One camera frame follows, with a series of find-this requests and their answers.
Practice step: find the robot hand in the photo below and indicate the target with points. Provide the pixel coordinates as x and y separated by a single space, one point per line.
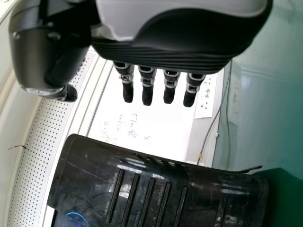
180 35

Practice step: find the white socket strip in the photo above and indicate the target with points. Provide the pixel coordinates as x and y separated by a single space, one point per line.
206 104

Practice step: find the whiteboard with metal frame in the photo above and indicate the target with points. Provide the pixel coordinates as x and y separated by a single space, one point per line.
161 127

